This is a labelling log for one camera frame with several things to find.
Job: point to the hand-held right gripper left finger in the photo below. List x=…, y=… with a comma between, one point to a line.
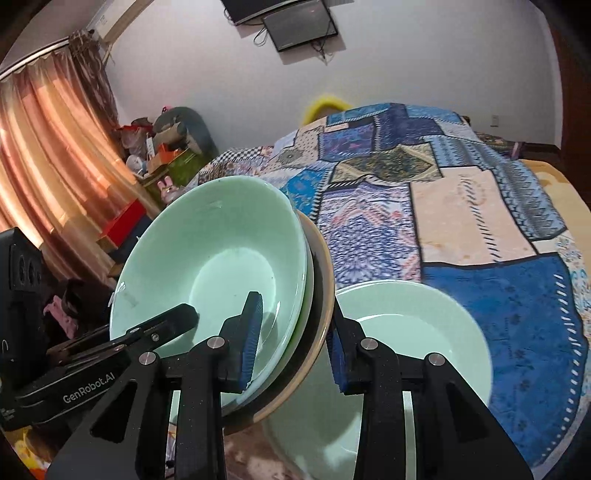
x=251, y=332

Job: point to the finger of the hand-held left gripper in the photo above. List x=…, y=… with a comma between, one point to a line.
x=78, y=348
x=166, y=321

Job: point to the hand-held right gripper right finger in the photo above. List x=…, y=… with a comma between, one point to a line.
x=341, y=369

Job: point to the pink bowl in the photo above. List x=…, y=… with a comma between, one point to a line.
x=324, y=295

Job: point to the light green plate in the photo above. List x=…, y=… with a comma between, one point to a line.
x=415, y=332

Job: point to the light green bowl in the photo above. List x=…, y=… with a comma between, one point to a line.
x=207, y=240

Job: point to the dark clothes pile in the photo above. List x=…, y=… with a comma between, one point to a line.
x=78, y=304

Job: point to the colourful printed cloth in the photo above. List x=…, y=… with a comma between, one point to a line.
x=32, y=447

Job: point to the red box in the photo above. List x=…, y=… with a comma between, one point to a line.
x=124, y=226

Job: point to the pink bunny toy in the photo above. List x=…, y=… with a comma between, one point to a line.
x=167, y=189

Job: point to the patchwork printed blanket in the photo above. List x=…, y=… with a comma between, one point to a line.
x=369, y=230

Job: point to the green box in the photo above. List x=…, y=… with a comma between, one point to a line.
x=182, y=173

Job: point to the orange box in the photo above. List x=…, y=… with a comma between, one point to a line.
x=168, y=154

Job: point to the red bag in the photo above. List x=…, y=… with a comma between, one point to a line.
x=134, y=128

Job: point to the orange sheer curtain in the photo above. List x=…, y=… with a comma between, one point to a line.
x=55, y=152

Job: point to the yellow foam hoop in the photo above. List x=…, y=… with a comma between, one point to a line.
x=323, y=104

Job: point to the brown patterned curtain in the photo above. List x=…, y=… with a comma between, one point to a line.
x=94, y=78

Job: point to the patterned bag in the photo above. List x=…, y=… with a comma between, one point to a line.
x=498, y=144

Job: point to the beige blanket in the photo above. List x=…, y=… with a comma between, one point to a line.
x=554, y=173

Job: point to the white air conditioner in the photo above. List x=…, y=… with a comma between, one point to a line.
x=124, y=18

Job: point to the wooden door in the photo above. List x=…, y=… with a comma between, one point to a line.
x=570, y=101

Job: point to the small black wall monitor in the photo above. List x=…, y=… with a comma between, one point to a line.
x=300, y=25

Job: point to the black wall television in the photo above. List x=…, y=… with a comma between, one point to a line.
x=244, y=11

